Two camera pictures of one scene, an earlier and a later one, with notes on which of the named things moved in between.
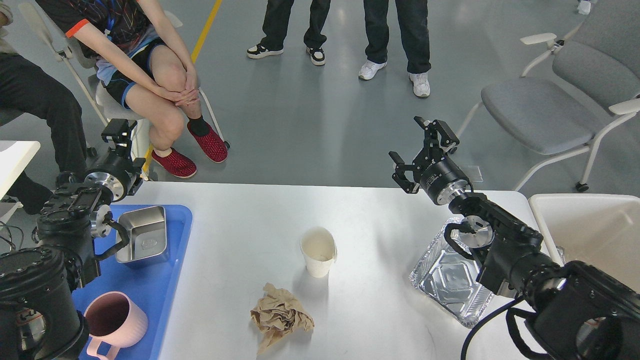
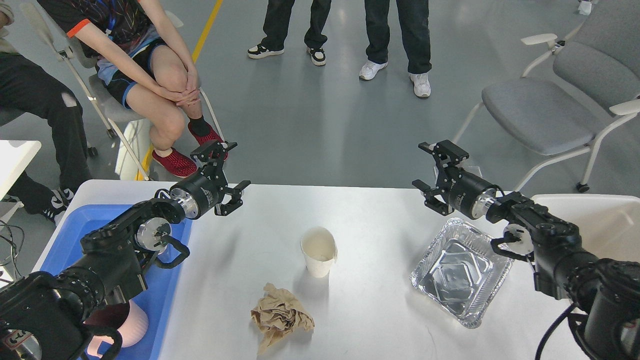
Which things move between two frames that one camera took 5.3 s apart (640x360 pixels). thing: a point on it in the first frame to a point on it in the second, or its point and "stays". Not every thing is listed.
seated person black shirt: x=143 y=69 stays
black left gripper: x=118 y=170 to x=201 y=192
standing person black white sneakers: x=276 y=19 stays
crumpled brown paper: x=277 y=314 stays
